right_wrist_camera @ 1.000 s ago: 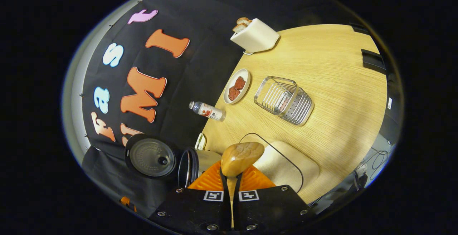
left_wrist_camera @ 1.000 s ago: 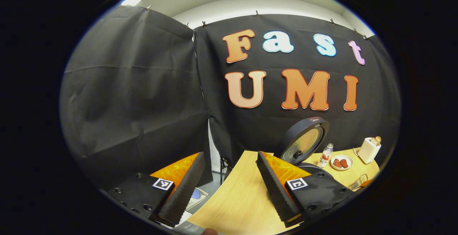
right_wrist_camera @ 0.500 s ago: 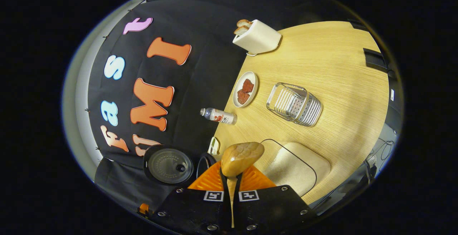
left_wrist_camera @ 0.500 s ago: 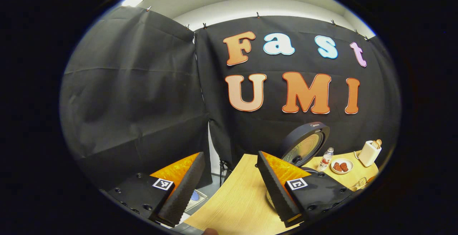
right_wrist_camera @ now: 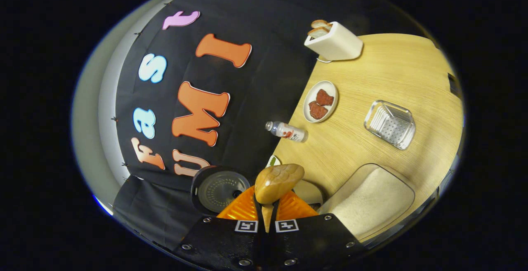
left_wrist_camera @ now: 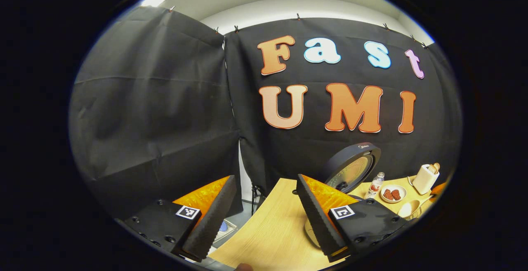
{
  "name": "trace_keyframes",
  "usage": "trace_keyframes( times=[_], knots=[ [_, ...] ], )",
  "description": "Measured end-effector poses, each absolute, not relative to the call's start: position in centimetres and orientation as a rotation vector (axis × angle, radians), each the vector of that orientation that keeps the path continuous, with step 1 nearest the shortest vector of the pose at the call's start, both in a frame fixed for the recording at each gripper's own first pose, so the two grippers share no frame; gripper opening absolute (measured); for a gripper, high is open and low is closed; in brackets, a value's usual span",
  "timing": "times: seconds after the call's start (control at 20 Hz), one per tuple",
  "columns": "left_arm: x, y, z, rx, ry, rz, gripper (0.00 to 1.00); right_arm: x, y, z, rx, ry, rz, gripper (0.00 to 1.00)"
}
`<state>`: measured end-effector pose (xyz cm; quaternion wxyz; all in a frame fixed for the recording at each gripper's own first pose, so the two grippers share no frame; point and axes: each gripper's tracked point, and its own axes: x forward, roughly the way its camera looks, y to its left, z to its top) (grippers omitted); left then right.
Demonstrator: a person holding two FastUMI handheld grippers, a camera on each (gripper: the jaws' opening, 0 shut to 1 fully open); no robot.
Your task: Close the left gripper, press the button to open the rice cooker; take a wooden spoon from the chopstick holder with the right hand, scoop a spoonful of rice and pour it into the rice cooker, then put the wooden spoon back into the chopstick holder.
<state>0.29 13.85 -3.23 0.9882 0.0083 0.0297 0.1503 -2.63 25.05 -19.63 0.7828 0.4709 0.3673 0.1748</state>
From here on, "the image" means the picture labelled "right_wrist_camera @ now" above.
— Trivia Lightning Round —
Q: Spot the white toaster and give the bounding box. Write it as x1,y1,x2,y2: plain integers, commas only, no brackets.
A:
304,21,363,61

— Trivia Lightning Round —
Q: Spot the black and cream rice cooker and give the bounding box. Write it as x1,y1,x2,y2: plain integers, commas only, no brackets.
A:
191,166,324,216

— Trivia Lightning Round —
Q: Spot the small clear drink bottle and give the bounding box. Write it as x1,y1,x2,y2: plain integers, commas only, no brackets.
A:
265,121,309,143

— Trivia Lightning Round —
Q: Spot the black backdrop cloth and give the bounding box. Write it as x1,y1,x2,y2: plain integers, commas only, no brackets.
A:
112,0,417,251

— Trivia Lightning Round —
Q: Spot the clear chopstick holder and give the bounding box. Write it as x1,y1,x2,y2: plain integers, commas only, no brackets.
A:
364,100,416,151

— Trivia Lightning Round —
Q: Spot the wooden spoon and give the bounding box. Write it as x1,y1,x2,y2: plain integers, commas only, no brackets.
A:
255,164,305,233

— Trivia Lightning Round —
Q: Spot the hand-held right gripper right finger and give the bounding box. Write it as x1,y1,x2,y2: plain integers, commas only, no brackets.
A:
268,189,365,271

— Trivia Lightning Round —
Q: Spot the red meat piece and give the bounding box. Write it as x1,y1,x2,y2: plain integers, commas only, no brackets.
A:
309,101,328,120
316,89,335,106

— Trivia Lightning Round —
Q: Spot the white round plate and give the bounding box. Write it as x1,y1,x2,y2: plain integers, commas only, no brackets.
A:
303,80,339,123

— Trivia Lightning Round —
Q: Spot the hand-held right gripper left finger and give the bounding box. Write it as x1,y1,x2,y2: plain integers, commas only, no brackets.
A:
173,186,266,271

